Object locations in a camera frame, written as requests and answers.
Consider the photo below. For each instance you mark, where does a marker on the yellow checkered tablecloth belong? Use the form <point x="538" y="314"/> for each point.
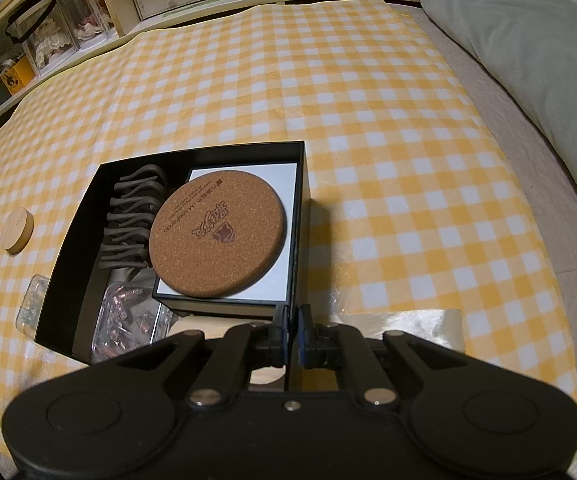
<point x="368" y="135"/>

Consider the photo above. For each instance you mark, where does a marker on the clear plastic container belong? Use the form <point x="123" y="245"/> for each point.
<point x="123" y="320"/>

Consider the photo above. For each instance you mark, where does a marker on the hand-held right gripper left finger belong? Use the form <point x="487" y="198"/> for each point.
<point x="282" y="332"/>

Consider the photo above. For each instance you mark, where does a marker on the small white-topped box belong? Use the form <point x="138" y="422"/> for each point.
<point x="268" y="195"/>

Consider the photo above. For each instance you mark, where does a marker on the clear display box with trinkets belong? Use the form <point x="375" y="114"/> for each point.
<point x="86" y="10"/>

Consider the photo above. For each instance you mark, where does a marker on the small clear display box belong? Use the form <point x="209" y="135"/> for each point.
<point x="51" y="50"/>

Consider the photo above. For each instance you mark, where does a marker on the yellow printed box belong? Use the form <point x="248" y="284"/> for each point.
<point x="16" y="76"/>

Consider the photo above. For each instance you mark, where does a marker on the round cork coaster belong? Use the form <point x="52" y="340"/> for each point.
<point x="218" y="250"/>

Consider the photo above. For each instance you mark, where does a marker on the round bamboo lid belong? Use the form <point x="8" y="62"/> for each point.
<point x="16" y="230"/>

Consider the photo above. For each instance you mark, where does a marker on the grey pillow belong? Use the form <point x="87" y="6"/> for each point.
<point x="528" y="60"/>

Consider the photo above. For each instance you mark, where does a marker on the black cardboard box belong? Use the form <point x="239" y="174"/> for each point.
<point x="68" y="285"/>

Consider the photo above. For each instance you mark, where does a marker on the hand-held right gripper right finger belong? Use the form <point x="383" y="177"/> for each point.
<point x="306" y="340"/>

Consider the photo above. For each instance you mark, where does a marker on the small white plastic adapter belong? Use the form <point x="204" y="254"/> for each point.
<point x="31" y="305"/>

